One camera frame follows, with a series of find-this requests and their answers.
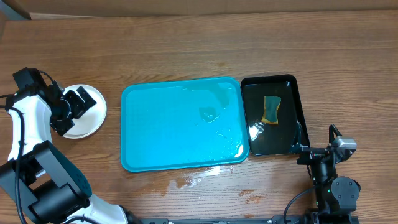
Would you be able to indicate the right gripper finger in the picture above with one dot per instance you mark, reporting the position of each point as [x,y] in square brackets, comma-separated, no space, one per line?
[296,144]
[333,133]

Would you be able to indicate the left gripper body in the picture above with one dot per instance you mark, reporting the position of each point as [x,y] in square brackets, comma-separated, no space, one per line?
[63,109]

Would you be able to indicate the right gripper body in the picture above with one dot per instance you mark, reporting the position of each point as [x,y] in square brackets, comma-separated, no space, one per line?
[310,155]

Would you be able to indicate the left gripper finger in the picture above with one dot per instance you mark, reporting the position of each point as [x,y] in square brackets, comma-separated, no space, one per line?
[80,102]
[61,126]

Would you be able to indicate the white plate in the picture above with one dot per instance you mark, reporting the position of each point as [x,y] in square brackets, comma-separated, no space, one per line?
[92,119]

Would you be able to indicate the green yellow sponge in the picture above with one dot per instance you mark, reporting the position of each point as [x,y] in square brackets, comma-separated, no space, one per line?
[271,107]

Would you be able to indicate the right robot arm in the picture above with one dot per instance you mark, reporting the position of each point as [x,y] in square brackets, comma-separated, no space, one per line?
[335,195]

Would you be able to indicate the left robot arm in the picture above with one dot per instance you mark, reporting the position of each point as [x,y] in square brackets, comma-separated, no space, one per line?
[44,184]

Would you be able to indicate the black rectangular tray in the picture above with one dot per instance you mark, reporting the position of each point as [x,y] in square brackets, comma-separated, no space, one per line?
[265,139]

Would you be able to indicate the teal plastic tray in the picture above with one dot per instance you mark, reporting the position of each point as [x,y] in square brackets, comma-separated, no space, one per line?
[182,124]

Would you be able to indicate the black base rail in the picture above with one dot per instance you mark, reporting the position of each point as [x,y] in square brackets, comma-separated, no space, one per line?
[278,219]

